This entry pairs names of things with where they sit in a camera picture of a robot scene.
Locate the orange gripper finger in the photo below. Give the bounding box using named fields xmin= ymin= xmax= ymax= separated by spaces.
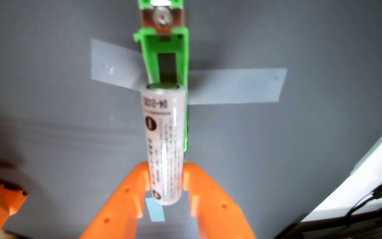
xmin=79 ymin=161 xmax=152 ymax=239
xmin=182 ymin=161 xmax=256 ymax=239

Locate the long grey tape strip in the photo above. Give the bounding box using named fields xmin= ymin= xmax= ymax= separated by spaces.
xmin=188 ymin=68 xmax=288 ymax=105

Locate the white AA battery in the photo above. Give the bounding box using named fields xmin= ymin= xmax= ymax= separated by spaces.
xmin=141 ymin=83 xmax=186 ymax=206

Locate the black Dell laptop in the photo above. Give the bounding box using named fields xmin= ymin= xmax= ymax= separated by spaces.
xmin=274 ymin=199 xmax=382 ymax=239

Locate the light blue tape piece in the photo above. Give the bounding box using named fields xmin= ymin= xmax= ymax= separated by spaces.
xmin=145 ymin=197 xmax=166 ymax=222

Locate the black cable with plug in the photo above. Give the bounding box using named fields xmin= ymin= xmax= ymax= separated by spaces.
xmin=345 ymin=179 xmax=382 ymax=218

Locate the dark grey mat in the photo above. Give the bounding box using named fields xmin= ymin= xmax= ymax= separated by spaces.
xmin=0 ymin=0 xmax=382 ymax=239

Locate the green battery holder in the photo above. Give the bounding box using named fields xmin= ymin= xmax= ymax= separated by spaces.
xmin=133 ymin=0 xmax=189 ymax=152

